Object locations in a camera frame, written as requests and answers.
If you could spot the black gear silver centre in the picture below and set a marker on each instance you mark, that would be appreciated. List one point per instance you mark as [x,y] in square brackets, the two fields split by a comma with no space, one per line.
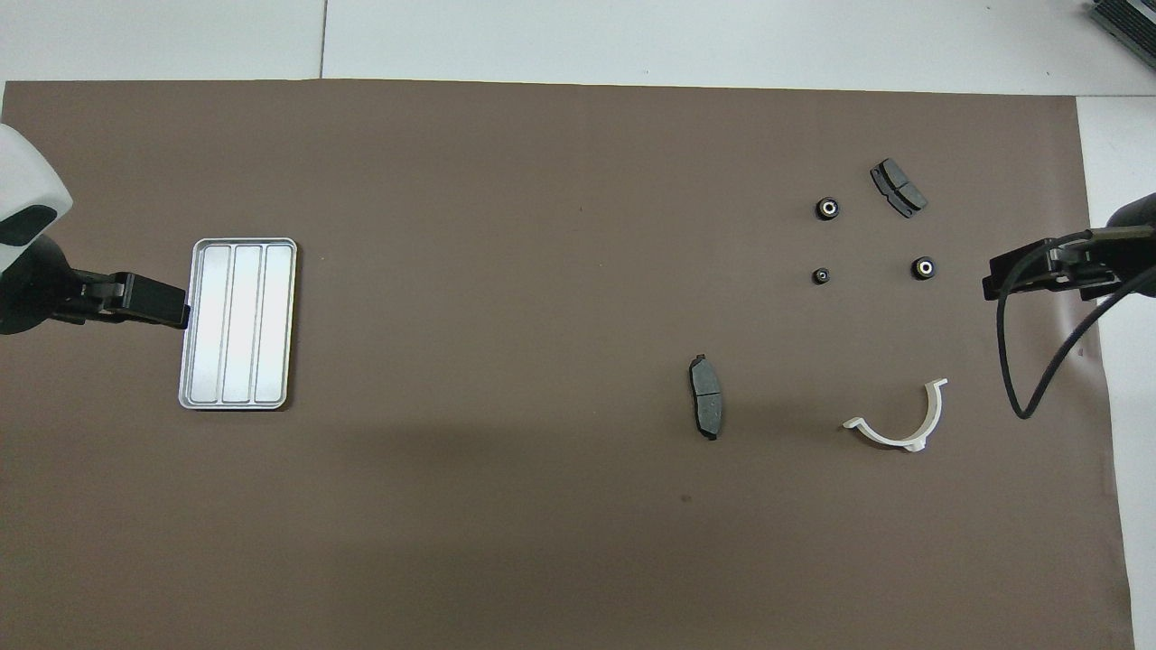
[827,208]

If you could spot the brown table mat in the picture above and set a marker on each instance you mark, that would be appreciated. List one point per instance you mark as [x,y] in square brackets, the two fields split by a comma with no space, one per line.
[542,271]

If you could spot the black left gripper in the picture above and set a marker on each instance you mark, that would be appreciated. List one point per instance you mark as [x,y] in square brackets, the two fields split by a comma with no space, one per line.
[99,298]

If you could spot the stacked grey brake pads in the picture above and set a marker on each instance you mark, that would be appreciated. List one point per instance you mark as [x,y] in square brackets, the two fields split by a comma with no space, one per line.
[899,187]

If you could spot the single grey brake pad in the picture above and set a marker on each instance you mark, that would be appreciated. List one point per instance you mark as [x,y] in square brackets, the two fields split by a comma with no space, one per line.
[706,402]

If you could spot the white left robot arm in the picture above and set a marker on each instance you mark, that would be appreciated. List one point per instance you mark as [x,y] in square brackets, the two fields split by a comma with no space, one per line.
[27,181]

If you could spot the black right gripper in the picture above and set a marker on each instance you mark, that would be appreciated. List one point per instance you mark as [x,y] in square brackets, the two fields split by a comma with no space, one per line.
[1079,266]

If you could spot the white curved plastic bracket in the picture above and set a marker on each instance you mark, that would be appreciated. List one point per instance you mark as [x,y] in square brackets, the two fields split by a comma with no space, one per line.
[914,443]

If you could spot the silver ribbed metal tray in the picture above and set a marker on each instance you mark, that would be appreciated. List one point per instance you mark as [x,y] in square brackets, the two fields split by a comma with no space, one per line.
[239,325]

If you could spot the black gear yellowish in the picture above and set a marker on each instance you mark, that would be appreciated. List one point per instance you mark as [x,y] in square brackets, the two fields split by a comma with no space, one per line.
[923,268]

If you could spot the grey ribbed device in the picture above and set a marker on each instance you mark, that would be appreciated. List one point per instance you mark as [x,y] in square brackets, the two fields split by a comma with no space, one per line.
[1127,23]

